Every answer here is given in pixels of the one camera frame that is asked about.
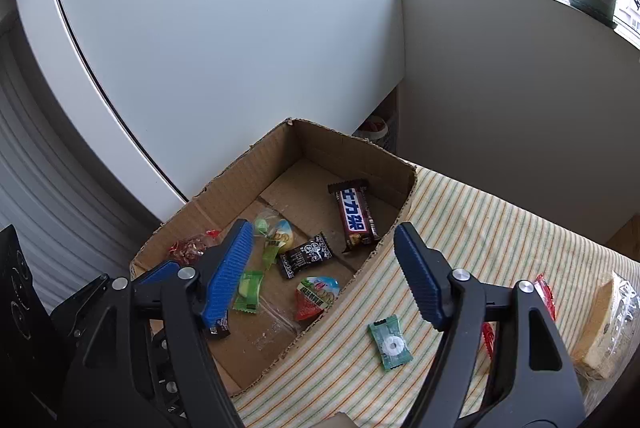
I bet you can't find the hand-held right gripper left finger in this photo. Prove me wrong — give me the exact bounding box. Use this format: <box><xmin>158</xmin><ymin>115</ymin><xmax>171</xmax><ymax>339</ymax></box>
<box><xmin>62</xmin><ymin>220</ymin><xmax>256</xmax><ymax>428</ymax></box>

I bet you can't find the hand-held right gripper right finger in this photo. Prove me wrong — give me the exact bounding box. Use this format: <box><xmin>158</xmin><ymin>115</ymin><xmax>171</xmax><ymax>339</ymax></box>
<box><xmin>394</xmin><ymin>222</ymin><xmax>586</xmax><ymax>428</ymax></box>

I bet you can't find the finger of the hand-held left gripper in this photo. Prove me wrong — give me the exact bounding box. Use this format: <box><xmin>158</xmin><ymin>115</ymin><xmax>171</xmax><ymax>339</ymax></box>
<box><xmin>49</xmin><ymin>274</ymin><xmax>111</xmax><ymax>335</ymax></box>
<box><xmin>132</xmin><ymin>260</ymin><xmax>182</xmax><ymax>283</ymax></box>

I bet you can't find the green candy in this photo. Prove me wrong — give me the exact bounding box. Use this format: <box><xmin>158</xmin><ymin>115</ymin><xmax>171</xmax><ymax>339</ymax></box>
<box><xmin>232</xmin><ymin>270</ymin><xmax>265</xmax><ymax>313</ymax></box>

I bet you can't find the clear red-ended snack packet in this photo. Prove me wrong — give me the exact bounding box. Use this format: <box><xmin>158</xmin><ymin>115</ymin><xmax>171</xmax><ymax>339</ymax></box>
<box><xmin>480</xmin><ymin>274</ymin><xmax>557</xmax><ymax>356</ymax></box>
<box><xmin>167</xmin><ymin>230</ymin><xmax>222</xmax><ymax>261</ymax></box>

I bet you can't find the brown chocolate bar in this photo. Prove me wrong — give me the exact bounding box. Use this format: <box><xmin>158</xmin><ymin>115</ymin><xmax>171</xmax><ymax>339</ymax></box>
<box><xmin>207</xmin><ymin>318</ymin><xmax>232</xmax><ymax>340</ymax></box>

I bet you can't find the green jelly cup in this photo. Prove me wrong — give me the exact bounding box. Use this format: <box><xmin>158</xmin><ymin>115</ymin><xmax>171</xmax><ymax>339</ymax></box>
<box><xmin>252</xmin><ymin>217</ymin><xmax>296</xmax><ymax>266</ymax></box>

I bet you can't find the green mint candy packet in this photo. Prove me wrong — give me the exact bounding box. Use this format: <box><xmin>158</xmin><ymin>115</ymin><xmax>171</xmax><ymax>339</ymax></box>
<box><xmin>368</xmin><ymin>314</ymin><xmax>413</xmax><ymax>371</ymax></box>

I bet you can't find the small black snack packet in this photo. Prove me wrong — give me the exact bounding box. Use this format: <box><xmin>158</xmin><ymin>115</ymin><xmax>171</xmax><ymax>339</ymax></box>
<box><xmin>278</xmin><ymin>233</ymin><xmax>334</xmax><ymax>279</ymax></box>

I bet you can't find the red jelly cup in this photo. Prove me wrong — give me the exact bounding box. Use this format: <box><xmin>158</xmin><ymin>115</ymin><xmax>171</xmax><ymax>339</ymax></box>
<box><xmin>294</xmin><ymin>276</ymin><xmax>342</xmax><ymax>322</ymax></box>

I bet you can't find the chocolate bar with blue label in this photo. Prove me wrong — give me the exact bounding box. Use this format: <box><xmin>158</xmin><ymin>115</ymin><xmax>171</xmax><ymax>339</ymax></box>
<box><xmin>328</xmin><ymin>179</ymin><xmax>382</xmax><ymax>255</ymax></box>

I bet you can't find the cardboard box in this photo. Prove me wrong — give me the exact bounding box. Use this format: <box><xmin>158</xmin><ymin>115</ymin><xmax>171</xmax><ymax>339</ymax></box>
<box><xmin>129</xmin><ymin>118</ymin><xmax>418</xmax><ymax>399</ymax></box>

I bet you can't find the striped bed sheet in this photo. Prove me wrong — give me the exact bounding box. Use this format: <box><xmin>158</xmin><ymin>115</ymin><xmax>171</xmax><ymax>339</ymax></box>
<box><xmin>232</xmin><ymin>165</ymin><xmax>640</xmax><ymax>428</ymax></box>

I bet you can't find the red and white container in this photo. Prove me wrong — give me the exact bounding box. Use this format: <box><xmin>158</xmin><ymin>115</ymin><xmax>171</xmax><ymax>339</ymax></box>
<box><xmin>356</xmin><ymin>115</ymin><xmax>392</xmax><ymax>145</ymax></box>

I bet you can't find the plastic-wrapped cake block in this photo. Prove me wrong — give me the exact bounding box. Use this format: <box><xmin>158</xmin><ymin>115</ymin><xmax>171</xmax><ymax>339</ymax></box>
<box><xmin>572</xmin><ymin>272</ymin><xmax>640</xmax><ymax>381</ymax></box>

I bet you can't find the white wardrobe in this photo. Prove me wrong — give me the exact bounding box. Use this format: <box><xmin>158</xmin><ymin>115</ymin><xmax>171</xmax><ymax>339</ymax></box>
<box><xmin>10</xmin><ymin>0</ymin><xmax>406</xmax><ymax>221</ymax></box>

